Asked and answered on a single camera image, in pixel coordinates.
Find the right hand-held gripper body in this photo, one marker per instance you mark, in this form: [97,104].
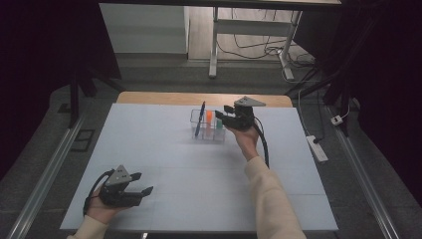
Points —
[244,118]

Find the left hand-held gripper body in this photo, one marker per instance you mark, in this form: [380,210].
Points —
[116,195]

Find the orange highlighter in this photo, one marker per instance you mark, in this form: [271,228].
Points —
[209,118]

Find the blue pen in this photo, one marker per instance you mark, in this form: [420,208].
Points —
[200,121]

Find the clear plastic pen organizer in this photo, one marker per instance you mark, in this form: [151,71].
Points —
[199,132]

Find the person's left hand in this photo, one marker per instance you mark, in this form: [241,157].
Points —
[99,212]

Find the person's right hand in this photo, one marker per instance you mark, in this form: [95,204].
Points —
[247,142]

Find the white table cover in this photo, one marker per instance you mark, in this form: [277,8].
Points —
[185,179]

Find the white power strip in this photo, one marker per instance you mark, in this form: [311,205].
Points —
[317,149]

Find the small white adapter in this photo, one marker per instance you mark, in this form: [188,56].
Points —
[336,120]

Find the black stand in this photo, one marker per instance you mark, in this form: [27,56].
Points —
[341,89]
[74,99]

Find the white cabinet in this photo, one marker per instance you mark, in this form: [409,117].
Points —
[142,28]

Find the black curtain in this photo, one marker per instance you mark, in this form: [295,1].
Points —
[40,49]
[388,83]

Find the aluminium floor rail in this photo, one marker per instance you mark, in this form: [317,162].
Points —
[361,179]
[43,182]

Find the white desk frame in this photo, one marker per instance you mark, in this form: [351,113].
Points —
[252,27]

